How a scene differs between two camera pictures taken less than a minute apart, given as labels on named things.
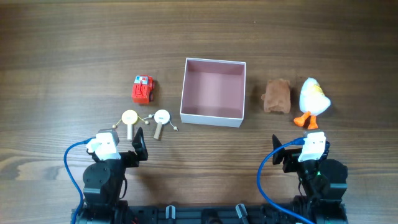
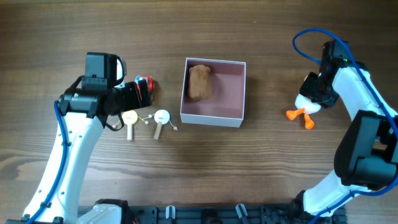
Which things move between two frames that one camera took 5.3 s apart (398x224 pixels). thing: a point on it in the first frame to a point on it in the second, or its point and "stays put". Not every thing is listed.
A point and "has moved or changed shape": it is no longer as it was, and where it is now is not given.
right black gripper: (289, 159) to (315, 94)
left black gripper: (131, 160) to (134, 100)
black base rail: (242, 214) stays put
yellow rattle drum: (129, 117) stays put
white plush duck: (312, 100) has moved or changed shape
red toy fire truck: (143, 89) stays put
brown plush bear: (277, 97) to (199, 82)
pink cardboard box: (213, 92) stays put
